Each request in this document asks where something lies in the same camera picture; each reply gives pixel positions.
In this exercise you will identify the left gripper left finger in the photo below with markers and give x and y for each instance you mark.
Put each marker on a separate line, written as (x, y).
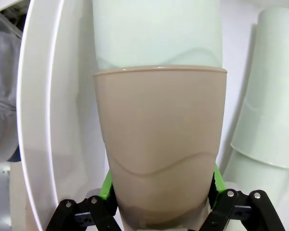
(94, 211)

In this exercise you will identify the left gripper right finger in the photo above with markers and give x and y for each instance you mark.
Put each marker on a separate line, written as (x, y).
(231, 211)

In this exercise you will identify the light green plastic cup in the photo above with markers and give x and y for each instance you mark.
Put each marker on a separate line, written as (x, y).
(255, 183)
(269, 96)
(156, 31)

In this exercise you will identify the brown plastic cup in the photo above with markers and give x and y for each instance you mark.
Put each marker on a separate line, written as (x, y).
(159, 132)

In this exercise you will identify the white plastic basket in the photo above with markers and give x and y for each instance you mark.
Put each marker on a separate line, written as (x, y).
(62, 96)

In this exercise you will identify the person in grey hoodie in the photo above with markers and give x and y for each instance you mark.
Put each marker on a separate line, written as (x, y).
(2, 84)

